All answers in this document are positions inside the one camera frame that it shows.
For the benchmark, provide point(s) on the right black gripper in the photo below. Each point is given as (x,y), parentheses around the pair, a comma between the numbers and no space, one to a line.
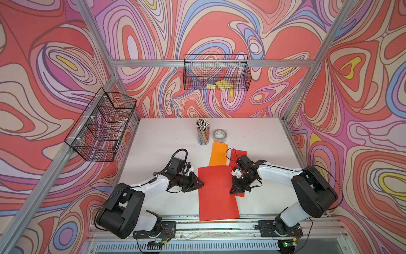
(236,188)

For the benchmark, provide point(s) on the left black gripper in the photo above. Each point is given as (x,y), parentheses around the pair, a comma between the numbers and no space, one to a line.
(192,183)

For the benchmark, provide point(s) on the red paper sheet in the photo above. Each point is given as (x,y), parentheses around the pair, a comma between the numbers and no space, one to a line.
(215,201)
(234,156)

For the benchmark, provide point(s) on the orange paper sheet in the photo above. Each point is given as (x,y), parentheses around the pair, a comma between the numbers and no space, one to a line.
(218,154)

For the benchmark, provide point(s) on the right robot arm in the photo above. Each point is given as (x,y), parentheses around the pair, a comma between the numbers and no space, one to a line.
(314,193)

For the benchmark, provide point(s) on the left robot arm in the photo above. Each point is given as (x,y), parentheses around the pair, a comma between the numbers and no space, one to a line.
(123,214)

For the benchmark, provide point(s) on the clear tape roll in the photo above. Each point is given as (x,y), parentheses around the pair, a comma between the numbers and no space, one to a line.
(219,136)

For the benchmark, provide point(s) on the pencil cup with pencils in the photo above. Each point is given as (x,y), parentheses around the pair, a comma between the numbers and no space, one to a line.
(203,129)

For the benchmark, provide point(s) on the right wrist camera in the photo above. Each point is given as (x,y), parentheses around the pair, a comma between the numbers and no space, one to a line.
(245,165)

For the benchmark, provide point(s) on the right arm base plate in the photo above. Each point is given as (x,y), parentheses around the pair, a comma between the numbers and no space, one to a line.
(272,228)

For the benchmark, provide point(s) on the left wall wire basket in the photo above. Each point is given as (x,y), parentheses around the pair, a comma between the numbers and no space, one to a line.
(97,135)

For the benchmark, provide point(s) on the wall wire basket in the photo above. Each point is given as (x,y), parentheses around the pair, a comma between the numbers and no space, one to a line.
(224,72)
(97,135)

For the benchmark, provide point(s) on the back wall wire basket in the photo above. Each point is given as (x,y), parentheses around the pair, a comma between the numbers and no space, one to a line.
(224,72)

